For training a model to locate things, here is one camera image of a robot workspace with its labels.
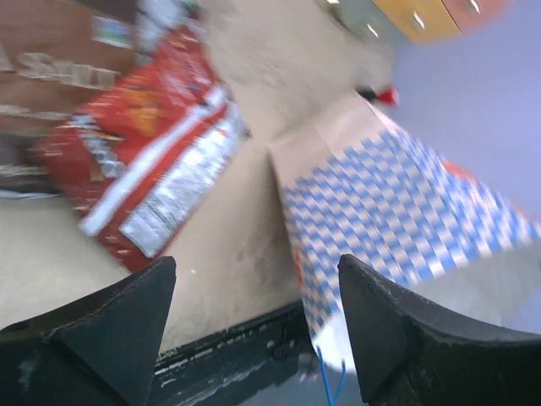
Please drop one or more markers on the black table edge rail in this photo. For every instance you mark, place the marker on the black table edge rail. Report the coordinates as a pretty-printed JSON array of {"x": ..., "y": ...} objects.
[{"x": 268, "y": 360}]

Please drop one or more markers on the red doritos bag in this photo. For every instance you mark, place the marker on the red doritos bag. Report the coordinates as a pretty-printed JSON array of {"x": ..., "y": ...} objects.
[{"x": 139, "y": 159}]

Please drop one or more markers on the green chips bag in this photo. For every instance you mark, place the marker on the green chips bag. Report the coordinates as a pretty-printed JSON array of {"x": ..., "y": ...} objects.
[{"x": 157, "y": 18}]

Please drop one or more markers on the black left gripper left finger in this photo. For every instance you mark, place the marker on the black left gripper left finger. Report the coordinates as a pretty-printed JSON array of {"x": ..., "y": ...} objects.
[{"x": 98, "y": 350}]

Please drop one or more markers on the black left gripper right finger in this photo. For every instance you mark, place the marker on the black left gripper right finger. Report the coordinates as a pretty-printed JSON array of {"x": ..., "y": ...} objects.
[{"x": 408, "y": 350}]

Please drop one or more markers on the blue checkered paper bag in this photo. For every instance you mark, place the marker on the blue checkered paper bag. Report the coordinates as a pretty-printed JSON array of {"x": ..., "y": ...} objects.
[{"x": 352, "y": 181}]

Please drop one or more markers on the brown potato chips bag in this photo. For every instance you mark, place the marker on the brown potato chips bag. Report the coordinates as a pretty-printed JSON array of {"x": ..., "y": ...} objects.
[{"x": 55, "y": 56}]

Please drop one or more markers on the round drawer box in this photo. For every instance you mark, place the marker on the round drawer box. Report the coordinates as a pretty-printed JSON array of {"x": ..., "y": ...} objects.
[{"x": 415, "y": 21}]

